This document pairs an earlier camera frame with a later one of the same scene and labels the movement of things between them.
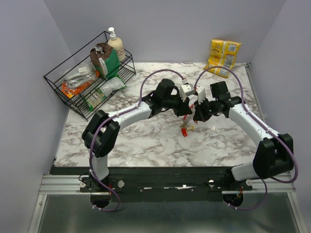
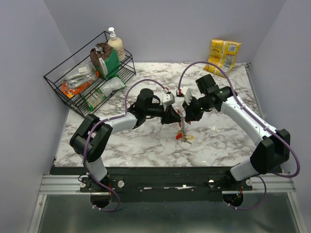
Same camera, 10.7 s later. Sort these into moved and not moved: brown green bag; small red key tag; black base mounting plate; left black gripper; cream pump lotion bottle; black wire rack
Moved: small red key tag; left black gripper
Not moved: cream pump lotion bottle; brown green bag; black base mounting plate; black wire rack
